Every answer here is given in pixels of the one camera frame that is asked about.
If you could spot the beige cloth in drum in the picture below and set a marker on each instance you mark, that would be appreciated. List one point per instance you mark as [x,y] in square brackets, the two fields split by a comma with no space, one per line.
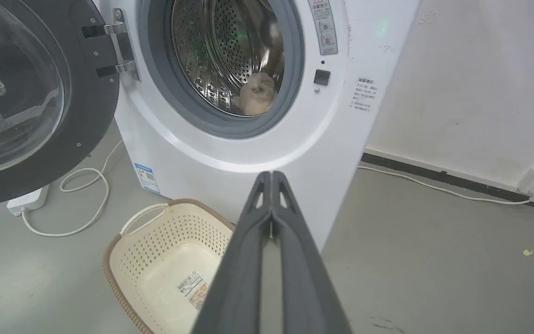
[257,95]

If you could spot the white power strip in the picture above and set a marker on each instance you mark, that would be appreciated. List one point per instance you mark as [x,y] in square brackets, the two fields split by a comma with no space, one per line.
[28,200]

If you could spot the white front-load washing machine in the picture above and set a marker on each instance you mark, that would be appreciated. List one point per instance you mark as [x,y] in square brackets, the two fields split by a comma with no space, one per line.
[248,139]

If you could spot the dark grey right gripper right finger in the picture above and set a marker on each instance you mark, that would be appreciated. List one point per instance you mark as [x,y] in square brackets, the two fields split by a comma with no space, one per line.
[306,273]

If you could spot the cream plastic laundry basket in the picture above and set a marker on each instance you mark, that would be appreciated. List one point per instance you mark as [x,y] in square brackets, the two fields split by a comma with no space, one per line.
[165,273]

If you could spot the small yellow floor scrap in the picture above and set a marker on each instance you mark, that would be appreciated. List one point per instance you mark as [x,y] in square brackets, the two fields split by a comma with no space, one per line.
[527,252]

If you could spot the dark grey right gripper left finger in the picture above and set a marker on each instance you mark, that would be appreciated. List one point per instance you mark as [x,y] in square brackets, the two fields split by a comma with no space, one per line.
[241,269]

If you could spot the black round washing machine door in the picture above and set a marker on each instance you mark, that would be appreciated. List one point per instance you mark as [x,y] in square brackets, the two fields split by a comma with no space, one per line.
[30,97]

